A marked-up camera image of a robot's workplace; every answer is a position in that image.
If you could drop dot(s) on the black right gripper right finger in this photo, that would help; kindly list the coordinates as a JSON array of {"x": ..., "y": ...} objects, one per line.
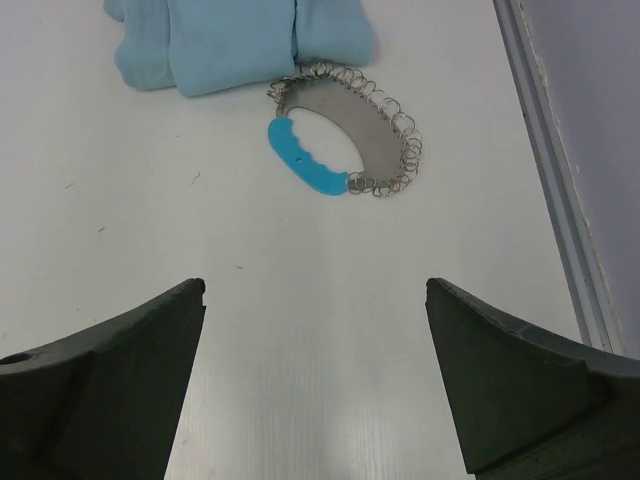
[{"x": 528, "y": 403}]

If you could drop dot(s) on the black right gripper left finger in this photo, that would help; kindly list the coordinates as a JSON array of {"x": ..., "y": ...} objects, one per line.
[{"x": 105, "y": 402}]

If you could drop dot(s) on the light blue folded cloth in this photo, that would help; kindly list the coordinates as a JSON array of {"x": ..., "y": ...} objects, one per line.
[{"x": 201, "y": 47}]

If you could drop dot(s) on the aluminium frame rail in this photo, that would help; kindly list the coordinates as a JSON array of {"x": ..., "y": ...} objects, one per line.
[{"x": 598, "y": 323}]

